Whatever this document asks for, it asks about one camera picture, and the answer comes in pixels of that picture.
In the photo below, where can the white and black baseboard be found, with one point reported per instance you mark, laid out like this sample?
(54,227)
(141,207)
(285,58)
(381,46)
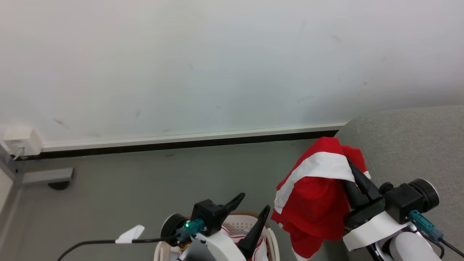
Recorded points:
(188,140)

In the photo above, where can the red white striped clothing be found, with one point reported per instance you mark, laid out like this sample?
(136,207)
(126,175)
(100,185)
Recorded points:
(261,252)

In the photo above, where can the black caster wheel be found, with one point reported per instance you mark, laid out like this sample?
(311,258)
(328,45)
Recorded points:
(58,185)

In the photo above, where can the red and white garment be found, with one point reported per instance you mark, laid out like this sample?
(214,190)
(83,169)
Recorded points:
(315,203)

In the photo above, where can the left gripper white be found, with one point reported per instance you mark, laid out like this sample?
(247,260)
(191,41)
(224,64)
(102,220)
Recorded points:
(221,246)

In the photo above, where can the white plastic laundry basket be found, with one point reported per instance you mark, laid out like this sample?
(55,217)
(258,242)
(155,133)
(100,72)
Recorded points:
(239,223)

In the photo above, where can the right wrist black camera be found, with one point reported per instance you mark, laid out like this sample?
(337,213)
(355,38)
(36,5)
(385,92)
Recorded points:
(406,201)

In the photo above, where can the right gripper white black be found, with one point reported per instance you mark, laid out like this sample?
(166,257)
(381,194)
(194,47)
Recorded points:
(373,228)

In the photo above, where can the grey metal frame leg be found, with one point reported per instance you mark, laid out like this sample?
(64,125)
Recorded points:
(43,176)

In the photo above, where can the white wall outlet box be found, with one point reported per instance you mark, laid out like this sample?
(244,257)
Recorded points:
(22,140)

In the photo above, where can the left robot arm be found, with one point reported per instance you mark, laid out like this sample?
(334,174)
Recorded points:
(190,253)

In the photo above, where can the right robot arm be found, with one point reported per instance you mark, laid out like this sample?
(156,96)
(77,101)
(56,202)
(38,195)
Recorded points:
(406,246)

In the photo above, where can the grey fabric sofa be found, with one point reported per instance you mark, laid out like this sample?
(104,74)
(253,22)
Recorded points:
(409,145)

